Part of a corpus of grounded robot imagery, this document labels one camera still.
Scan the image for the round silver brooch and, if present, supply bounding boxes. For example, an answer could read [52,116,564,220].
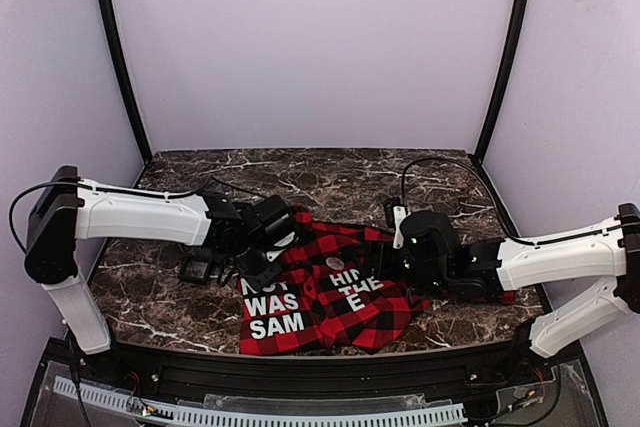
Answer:
[326,257,345,271]

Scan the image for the red black plaid shirt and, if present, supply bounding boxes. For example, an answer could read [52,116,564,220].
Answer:
[238,204,516,356]

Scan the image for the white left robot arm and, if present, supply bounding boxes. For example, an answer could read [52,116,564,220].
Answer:
[20,166,300,356]

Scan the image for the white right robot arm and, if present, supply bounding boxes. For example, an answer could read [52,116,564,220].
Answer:
[360,203,639,358]

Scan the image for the small black open box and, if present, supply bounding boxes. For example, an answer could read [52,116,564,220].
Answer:
[178,257,212,284]

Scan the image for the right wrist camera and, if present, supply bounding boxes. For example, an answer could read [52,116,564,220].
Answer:
[383,197,407,249]

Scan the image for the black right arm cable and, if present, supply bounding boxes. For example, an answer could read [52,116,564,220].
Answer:
[399,156,521,243]

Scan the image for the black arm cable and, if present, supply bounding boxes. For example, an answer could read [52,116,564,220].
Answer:
[399,156,521,243]
[8,181,56,254]

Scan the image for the black front frame rail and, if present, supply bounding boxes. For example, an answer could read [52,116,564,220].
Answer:
[118,342,508,399]

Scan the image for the white slotted cable duct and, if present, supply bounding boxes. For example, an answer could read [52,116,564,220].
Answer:
[48,375,468,426]

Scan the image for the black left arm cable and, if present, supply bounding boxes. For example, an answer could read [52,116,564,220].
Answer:
[8,181,56,254]

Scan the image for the black vertical frame post right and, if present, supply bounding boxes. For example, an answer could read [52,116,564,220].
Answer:
[473,0,528,165]

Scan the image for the black vertical frame post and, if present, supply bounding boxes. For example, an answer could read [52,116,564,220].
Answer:
[473,0,528,165]
[97,0,153,165]

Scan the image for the black vertical frame post left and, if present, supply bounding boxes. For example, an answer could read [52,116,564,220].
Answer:
[97,0,153,165]

